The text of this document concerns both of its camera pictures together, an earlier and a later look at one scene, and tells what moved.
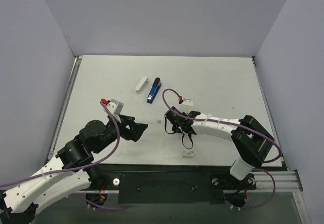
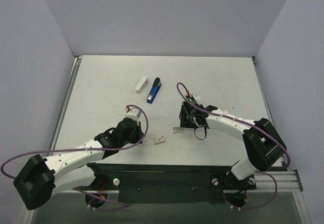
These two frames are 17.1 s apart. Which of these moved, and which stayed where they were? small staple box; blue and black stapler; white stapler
Moved: small staple box
Stayed: white stapler; blue and black stapler
